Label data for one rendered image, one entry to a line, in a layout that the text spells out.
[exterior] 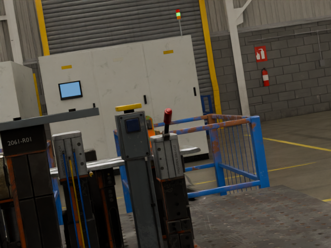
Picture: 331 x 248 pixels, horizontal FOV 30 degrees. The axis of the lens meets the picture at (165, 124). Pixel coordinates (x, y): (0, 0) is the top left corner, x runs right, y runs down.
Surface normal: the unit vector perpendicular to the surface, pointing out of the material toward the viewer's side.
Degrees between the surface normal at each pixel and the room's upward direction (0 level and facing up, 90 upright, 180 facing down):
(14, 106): 90
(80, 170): 90
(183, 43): 90
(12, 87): 90
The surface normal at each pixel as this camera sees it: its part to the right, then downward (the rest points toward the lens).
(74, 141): 0.16, 0.03
